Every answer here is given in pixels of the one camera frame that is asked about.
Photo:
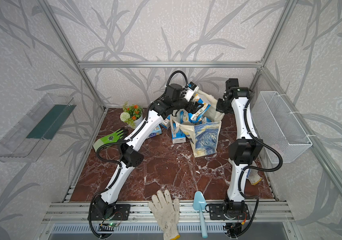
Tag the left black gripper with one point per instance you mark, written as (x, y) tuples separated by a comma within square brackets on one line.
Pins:
[(190, 105)]

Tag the clear plastic wall shelf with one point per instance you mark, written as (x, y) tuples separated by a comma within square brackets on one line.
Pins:
[(29, 138)]

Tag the blue dotted white glove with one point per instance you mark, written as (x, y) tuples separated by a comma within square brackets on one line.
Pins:
[(254, 177)]

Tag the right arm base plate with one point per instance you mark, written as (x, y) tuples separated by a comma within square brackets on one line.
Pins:
[(237, 211)]

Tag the white ribbed flower pot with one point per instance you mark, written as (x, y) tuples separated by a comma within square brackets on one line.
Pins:
[(138, 121)]

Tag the white wire basket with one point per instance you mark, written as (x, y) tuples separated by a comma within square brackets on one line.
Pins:
[(278, 127)]

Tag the light blue Vinda tissue pack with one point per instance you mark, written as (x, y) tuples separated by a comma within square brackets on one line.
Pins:
[(156, 131)]

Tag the artificial green flower plant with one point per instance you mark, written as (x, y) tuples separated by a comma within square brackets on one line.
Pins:
[(130, 113)]

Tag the canvas bag with blue painting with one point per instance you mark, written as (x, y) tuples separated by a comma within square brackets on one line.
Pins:
[(204, 135)]

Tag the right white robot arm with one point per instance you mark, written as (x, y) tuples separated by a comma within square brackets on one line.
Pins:
[(244, 150)]

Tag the white cotton glove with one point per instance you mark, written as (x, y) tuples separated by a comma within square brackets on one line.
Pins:
[(167, 213)]

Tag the orange blue tissue pack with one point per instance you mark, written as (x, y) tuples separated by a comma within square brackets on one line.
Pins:
[(198, 102), (166, 123)]

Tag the green black work glove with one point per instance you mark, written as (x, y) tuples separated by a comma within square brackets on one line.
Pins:
[(111, 138)]

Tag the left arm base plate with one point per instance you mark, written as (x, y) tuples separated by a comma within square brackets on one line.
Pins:
[(118, 212)]

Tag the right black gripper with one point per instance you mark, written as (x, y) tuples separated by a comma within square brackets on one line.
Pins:
[(219, 108)]

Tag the blue white upright tissue pack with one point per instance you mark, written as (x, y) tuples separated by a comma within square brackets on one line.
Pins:
[(178, 136)]

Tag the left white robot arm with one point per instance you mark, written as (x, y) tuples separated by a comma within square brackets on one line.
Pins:
[(130, 157)]

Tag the orange blue tissue pack back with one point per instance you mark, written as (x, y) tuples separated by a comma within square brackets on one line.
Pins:
[(166, 123)]

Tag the teal plastic trowel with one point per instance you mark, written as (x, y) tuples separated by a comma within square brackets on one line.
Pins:
[(199, 204)]

